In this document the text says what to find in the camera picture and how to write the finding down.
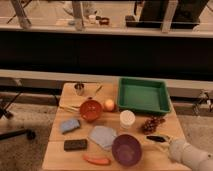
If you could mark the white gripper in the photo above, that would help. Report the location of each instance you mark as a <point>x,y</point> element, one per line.
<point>175,147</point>

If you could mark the black brush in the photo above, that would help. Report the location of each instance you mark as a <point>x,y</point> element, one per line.
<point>156,138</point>

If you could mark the bunch of red grapes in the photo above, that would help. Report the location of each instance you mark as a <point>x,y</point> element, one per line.
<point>151,125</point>

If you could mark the purple bowl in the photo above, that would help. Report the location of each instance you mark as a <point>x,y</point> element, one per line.
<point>126,150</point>

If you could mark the white plastic cup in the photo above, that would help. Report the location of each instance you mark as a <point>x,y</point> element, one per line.
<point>127,119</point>

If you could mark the green plastic tray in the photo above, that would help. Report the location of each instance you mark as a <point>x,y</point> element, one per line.
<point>143,96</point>

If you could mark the light blue folded cloth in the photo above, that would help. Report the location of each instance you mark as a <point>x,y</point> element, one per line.
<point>103,136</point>

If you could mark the orange carrot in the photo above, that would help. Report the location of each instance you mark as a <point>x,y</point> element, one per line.
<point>97,161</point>

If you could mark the orange bowl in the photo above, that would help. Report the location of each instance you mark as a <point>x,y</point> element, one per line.
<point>90,110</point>

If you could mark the black sponge block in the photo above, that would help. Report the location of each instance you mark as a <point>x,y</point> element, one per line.
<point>70,145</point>

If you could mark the metal spoon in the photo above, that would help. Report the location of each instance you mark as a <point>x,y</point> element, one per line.
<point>95,93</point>

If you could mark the wooden utensil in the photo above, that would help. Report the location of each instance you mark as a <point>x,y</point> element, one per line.
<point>69,108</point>

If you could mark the small blue cloth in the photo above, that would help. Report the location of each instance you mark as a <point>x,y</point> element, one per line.
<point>69,125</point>

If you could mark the small metal cup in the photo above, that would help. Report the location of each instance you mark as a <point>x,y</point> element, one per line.
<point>79,88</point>

